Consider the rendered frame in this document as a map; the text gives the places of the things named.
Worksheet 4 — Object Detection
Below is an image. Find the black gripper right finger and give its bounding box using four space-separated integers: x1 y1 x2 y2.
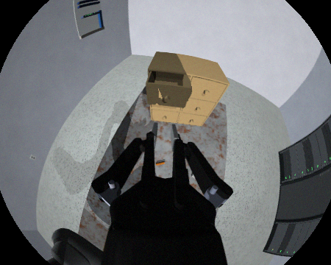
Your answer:
171 124 233 210

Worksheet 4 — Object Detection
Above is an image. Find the small wooden chest of drawers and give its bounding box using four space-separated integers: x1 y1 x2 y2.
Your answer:
148 52 229 126

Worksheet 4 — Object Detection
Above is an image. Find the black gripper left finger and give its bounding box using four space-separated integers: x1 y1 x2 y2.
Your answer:
91 122 158 209

